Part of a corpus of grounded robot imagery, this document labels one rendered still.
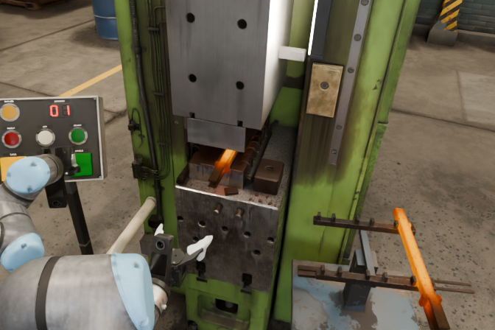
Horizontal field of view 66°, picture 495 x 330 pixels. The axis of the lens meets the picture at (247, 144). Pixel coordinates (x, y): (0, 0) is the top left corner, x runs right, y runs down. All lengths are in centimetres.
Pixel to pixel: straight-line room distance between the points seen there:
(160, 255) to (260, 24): 64
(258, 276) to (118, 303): 100
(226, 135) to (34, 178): 58
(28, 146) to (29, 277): 82
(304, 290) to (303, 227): 31
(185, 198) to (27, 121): 57
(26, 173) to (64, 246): 165
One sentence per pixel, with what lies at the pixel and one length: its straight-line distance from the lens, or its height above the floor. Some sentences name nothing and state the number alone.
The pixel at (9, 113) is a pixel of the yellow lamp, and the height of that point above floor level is 116.
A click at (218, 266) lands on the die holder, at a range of 158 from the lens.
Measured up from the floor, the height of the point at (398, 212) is 95.
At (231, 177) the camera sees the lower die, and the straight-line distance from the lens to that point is 133.
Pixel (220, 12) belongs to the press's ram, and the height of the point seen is 151.
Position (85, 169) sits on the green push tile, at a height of 100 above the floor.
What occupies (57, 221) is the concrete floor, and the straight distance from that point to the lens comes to 274.
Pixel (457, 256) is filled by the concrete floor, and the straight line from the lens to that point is 274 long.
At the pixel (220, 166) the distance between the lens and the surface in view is 128.
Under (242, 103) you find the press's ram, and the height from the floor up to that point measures 125.
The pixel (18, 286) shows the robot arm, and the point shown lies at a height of 131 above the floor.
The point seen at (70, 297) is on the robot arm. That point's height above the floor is 130.
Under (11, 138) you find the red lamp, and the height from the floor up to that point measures 109.
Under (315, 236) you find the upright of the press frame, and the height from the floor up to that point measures 63.
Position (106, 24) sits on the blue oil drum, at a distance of 587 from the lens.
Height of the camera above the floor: 177
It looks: 33 degrees down
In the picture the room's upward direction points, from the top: 3 degrees clockwise
